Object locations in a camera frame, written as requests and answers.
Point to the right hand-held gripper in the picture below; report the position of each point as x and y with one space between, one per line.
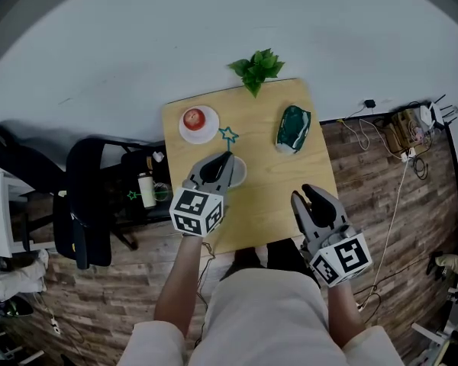
339 257

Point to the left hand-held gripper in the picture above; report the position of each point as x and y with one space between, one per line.
194 214

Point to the green star-shaped wire object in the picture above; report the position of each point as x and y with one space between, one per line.
228 146

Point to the person's left forearm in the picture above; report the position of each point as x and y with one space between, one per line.
179 280

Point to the person's right forearm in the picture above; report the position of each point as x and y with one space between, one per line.
343 311

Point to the green star-tipped wand stick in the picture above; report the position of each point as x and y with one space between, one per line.
133 195

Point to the white plate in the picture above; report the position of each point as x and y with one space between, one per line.
210 129

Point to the clear glass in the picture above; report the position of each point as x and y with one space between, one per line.
163 193

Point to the light wooden table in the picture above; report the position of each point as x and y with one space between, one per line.
267 189

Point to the person's legs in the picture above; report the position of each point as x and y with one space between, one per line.
286 257

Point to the small white item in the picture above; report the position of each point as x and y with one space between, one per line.
159 156

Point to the red apple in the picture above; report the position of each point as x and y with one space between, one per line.
194 119

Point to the white bottle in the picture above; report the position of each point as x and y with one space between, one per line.
147 191

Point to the green pouch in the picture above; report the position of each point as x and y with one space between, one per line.
294 128

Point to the white power plug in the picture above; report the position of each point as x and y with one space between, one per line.
408 155

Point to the green potted plant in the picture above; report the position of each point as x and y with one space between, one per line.
257 69

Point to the person's white shirt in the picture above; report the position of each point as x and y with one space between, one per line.
267 318

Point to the cardboard box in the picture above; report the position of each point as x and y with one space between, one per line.
404 132

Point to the black power adapter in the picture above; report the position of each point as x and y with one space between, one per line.
369 103

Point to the black office chair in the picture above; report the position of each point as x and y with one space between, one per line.
23 155
88 204

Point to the white router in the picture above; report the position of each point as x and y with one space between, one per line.
429 114

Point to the white metal stand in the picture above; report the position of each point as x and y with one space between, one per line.
442 338

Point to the white power strip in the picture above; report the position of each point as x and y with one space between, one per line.
55 326

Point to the black shoe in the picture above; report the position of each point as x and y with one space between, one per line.
19 306

